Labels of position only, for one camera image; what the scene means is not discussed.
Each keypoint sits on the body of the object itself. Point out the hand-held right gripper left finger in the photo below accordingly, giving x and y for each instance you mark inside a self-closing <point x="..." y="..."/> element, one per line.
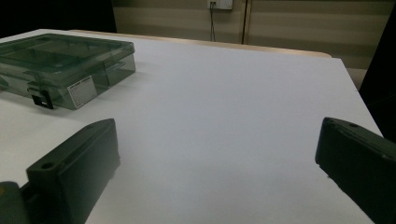
<point x="77" y="168"/>

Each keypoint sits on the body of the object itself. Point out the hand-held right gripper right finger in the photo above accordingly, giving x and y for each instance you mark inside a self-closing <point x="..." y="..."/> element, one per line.
<point x="358" y="155"/>

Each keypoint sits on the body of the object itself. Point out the clear grey plastic storage box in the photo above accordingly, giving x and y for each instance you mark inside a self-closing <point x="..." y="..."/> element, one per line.
<point x="62" y="62"/>

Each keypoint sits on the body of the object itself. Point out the dark curtain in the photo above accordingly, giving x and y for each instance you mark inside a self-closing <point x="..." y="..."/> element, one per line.
<point x="381" y="77"/>

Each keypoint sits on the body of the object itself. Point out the white table sheet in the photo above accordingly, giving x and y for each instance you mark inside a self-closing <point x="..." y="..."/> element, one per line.
<point x="218" y="124"/>

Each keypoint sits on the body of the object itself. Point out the white wall socket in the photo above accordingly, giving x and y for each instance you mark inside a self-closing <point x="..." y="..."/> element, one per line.
<point x="221" y="3"/>

